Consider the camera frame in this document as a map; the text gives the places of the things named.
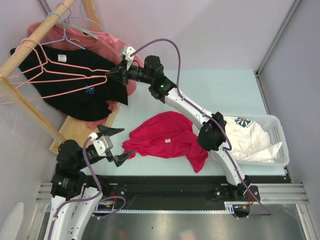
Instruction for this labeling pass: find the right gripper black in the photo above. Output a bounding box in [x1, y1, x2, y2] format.
[105, 59, 153, 87]

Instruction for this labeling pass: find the pink wire hanger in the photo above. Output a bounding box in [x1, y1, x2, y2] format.
[0, 44, 108, 105]
[14, 38, 110, 78]

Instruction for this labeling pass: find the magenta t shirt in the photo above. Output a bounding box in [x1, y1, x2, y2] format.
[122, 111, 209, 173]

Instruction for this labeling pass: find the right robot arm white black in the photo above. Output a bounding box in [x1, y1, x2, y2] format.
[106, 55, 252, 201]

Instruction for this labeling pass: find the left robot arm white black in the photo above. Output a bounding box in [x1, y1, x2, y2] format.
[44, 125, 133, 240]

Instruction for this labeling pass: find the black t shirt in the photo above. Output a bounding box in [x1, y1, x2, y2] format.
[19, 45, 128, 122]

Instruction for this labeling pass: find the green plastic hanger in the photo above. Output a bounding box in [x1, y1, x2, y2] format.
[56, 21, 99, 40]

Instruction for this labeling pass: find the salmon pink t shirt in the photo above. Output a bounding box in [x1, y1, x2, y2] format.
[27, 21, 137, 130]

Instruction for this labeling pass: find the white t shirt in basket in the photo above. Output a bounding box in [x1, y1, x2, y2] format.
[224, 116, 282, 165]

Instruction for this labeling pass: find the wooden clothes rack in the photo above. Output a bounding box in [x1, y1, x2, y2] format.
[0, 0, 120, 155]

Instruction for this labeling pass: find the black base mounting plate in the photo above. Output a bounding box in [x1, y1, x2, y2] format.
[98, 175, 260, 216]

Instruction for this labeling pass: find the white laundry basket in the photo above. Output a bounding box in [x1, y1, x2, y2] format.
[227, 114, 290, 167]

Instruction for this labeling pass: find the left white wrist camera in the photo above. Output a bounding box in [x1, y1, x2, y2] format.
[88, 132, 114, 157]

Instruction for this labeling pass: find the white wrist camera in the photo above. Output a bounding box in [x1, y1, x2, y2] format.
[122, 45, 136, 71]
[88, 132, 114, 157]

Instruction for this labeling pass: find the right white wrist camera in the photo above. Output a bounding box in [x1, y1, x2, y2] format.
[122, 45, 136, 71]

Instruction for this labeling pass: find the blue wire hanger front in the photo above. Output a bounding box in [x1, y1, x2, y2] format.
[41, 11, 85, 50]

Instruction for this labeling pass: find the blue wire hanger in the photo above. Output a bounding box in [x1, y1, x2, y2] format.
[41, 11, 85, 50]
[64, 0, 109, 34]

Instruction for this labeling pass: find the blue wire hanger rear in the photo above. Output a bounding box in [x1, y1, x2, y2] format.
[64, 0, 109, 34]

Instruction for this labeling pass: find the white slotted cable duct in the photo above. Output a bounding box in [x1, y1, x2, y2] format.
[92, 201, 237, 215]

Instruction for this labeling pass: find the aluminium corner post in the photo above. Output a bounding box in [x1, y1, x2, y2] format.
[257, 0, 303, 81]

